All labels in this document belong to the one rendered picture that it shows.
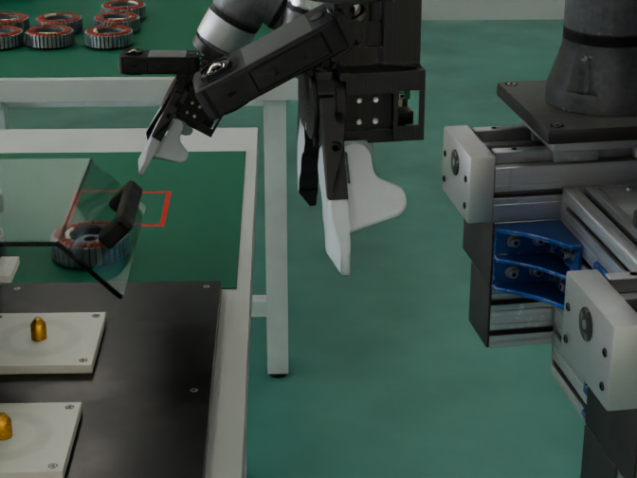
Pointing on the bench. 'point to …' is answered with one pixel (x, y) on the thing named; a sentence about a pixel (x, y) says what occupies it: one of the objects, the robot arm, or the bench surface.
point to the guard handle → (126, 200)
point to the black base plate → (132, 376)
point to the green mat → (171, 232)
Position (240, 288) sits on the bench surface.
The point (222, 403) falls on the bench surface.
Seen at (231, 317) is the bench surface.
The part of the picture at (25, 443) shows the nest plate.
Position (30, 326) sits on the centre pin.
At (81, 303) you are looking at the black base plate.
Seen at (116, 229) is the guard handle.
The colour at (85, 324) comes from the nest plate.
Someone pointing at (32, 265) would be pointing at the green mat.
